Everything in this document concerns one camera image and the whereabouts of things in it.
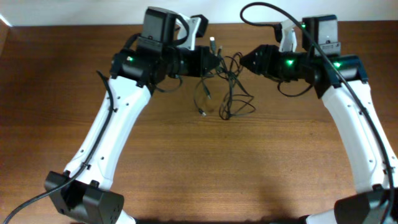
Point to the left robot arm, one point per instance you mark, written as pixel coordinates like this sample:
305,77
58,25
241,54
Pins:
164,48

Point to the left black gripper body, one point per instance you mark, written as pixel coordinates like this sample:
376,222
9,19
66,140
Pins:
195,61

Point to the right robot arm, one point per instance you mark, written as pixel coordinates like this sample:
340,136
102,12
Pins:
310,50

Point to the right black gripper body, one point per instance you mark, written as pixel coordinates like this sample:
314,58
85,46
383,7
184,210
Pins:
272,60

